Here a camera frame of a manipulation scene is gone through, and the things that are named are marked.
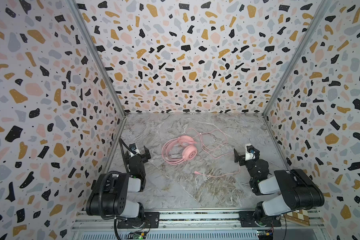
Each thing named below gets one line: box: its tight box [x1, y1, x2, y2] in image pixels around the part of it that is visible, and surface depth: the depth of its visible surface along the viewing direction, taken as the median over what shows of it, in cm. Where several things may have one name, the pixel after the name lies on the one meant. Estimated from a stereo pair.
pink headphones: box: [161, 135, 198, 165], surface depth 97 cm
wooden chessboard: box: [284, 209, 310, 227], surface depth 75 cm
